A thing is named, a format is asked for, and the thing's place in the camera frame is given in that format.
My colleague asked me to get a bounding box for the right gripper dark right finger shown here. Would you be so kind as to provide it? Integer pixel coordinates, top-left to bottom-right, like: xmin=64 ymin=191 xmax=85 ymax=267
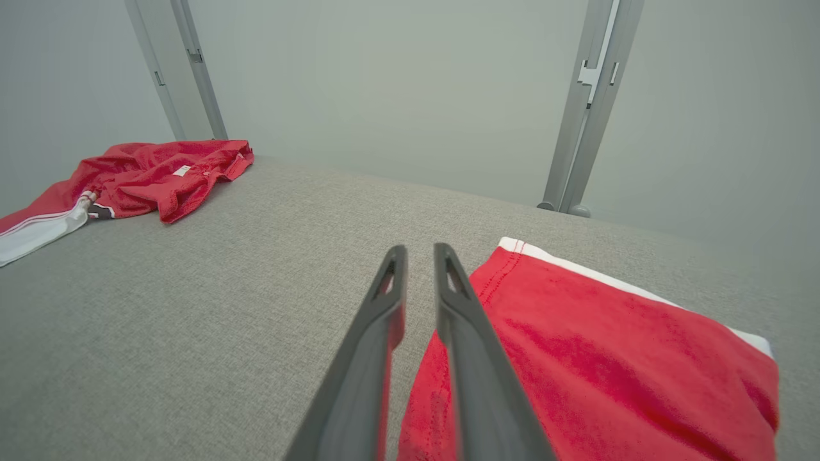
xmin=434 ymin=242 xmax=557 ymax=461

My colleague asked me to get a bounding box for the plain grey metal post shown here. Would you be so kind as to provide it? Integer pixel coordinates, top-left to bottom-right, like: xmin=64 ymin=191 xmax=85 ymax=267
xmin=124 ymin=0 xmax=229 ymax=142

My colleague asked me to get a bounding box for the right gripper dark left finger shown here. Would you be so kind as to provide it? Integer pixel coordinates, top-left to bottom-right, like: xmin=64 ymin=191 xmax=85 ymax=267
xmin=285 ymin=245 xmax=409 ymax=461

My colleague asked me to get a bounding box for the red basketball jersey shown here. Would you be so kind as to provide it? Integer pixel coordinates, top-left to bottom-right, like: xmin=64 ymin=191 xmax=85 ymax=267
xmin=397 ymin=237 xmax=782 ymax=461

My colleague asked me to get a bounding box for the grey metal post with bracket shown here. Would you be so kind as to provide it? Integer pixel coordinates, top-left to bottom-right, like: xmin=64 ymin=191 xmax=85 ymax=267
xmin=537 ymin=0 xmax=645 ymax=219

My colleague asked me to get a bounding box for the red basketball jersey number 23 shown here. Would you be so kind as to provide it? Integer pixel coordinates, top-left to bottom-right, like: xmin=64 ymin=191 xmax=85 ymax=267
xmin=0 ymin=140 xmax=255 ymax=268

